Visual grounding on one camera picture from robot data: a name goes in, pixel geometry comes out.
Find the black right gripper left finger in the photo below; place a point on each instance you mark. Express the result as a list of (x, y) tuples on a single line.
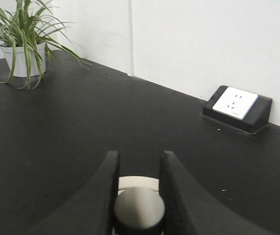
[(90, 210)]

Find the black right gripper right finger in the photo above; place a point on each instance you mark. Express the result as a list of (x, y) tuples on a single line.
[(191, 210)]

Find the glass jar with white lid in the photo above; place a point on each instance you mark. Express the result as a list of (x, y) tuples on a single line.
[(138, 209)]

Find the black desktop power socket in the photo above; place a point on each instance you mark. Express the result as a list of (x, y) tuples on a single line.
[(241, 109)]

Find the potted spider plant white pot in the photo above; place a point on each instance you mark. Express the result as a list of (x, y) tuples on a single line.
[(26, 39)]

